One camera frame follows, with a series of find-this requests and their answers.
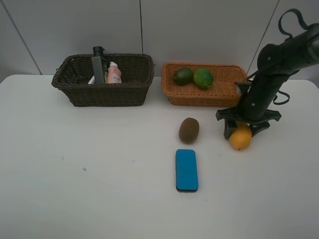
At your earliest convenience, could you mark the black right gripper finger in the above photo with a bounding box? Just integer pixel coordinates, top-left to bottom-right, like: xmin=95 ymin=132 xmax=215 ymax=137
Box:
xmin=249 ymin=121 xmax=270 ymax=137
xmin=224 ymin=119 xmax=237 ymax=139

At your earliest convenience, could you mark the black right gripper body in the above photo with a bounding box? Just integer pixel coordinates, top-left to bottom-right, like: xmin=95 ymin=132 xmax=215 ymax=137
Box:
xmin=216 ymin=101 xmax=282 ymax=124

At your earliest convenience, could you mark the yellow mango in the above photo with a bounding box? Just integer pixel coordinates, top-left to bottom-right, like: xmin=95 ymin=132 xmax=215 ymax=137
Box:
xmin=229 ymin=121 xmax=252 ymax=150

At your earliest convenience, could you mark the bumpy green citrus fruit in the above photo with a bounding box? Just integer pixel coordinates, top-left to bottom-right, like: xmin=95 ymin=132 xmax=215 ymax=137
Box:
xmin=193 ymin=68 xmax=214 ymax=90

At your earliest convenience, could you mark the smooth green lime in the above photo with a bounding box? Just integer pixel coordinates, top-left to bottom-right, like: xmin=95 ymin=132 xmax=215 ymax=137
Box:
xmin=173 ymin=67 xmax=193 ymax=86

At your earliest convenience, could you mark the pink bottle white cap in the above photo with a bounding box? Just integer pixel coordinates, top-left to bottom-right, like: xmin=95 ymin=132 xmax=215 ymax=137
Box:
xmin=107 ymin=61 xmax=122 ymax=84

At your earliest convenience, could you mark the white marker pen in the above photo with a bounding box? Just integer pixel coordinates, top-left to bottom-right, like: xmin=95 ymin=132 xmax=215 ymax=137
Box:
xmin=88 ymin=76 xmax=95 ymax=85

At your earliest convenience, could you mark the dark green pump bottle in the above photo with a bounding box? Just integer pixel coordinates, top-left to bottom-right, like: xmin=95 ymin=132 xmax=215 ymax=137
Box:
xmin=91 ymin=46 xmax=107 ymax=84

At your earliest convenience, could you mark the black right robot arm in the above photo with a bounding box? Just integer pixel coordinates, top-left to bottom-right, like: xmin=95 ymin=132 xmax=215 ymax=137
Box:
xmin=216 ymin=23 xmax=319 ymax=139

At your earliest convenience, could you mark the orange wicker basket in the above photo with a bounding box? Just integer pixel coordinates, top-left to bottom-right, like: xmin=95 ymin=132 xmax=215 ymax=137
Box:
xmin=161 ymin=62 xmax=247 ymax=108

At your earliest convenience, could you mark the brown kiwi fruit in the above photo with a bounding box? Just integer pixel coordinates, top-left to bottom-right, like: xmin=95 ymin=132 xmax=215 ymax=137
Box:
xmin=178 ymin=118 xmax=199 ymax=144

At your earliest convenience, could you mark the blue whiteboard eraser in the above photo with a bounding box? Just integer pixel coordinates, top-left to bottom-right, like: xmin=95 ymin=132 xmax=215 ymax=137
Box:
xmin=175 ymin=149 xmax=198 ymax=192

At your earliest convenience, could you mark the dark brown wicker basket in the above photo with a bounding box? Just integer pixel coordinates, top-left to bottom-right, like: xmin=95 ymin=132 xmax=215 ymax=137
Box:
xmin=51 ymin=53 xmax=154 ymax=107

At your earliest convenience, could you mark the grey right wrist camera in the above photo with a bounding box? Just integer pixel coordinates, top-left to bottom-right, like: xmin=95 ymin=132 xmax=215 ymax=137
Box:
xmin=235 ymin=81 xmax=252 ymax=95

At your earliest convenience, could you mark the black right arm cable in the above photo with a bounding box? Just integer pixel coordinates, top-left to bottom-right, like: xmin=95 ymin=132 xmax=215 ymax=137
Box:
xmin=246 ymin=8 xmax=319 ymax=105

